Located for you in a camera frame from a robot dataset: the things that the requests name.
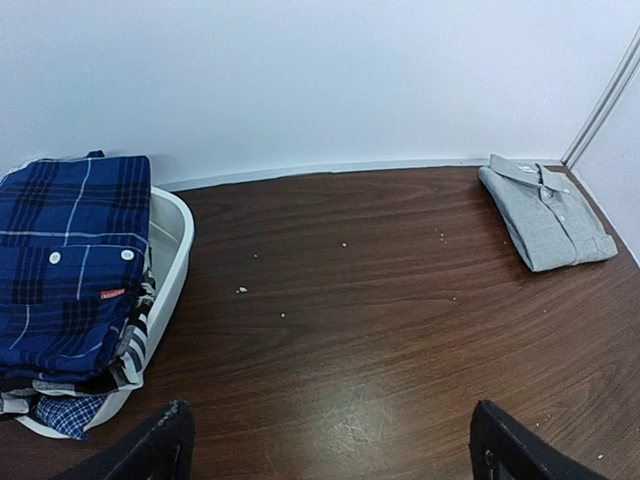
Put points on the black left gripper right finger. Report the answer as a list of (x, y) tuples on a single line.
[(503, 448)]

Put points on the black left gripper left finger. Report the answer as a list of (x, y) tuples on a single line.
[(161, 447)]

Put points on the blue plaid long sleeve shirt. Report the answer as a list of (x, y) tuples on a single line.
[(74, 234)]

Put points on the black white checked shirt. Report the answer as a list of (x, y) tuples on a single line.
[(123, 374)]

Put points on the folded grey shirt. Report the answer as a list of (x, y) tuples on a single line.
[(549, 220)]

